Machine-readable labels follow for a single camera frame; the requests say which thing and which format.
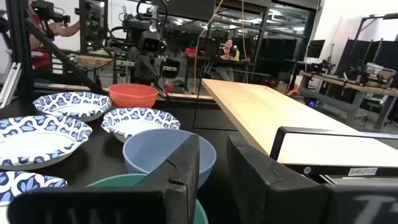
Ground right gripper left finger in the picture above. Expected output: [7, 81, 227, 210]
[133, 134, 200, 224]

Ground small wooden table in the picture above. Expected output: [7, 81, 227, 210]
[75, 54, 114, 68]

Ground green plastic bowl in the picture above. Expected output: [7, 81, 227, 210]
[86, 173, 210, 224]

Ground wooden workbench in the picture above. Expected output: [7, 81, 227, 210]
[300, 70, 398, 131]

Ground silver aluminium bar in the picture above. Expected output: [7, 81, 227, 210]
[0, 62, 22, 109]

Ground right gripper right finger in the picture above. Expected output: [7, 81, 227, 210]
[226, 134, 330, 224]

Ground black aluminium rig frame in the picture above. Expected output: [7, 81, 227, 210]
[4, 0, 109, 100]

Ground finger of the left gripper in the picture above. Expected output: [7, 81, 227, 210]
[136, 55, 156, 85]
[161, 57, 181, 79]

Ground yellow hanging cable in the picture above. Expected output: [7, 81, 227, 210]
[192, 0, 224, 95]

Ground wooden shelf with black legs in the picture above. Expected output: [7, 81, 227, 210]
[201, 78, 398, 178]

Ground person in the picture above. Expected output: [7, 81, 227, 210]
[214, 39, 241, 82]
[27, 0, 81, 72]

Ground black handheld camera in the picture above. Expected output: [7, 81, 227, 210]
[30, 0, 71, 25]

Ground black computer monitor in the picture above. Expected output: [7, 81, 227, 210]
[306, 39, 326, 59]

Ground blue patterned paper bowl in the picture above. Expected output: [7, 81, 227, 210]
[0, 170, 68, 224]
[101, 107, 182, 143]
[0, 114, 93, 171]
[32, 91, 113, 123]

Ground black table mat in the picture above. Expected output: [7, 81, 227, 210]
[0, 88, 274, 224]

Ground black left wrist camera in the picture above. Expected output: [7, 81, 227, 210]
[137, 30, 168, 54]

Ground blue ceramic bowl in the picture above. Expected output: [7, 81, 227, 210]
[122, 128, 218, 190]

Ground black partition panels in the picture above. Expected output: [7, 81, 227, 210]
[335, 39, 398, 78]

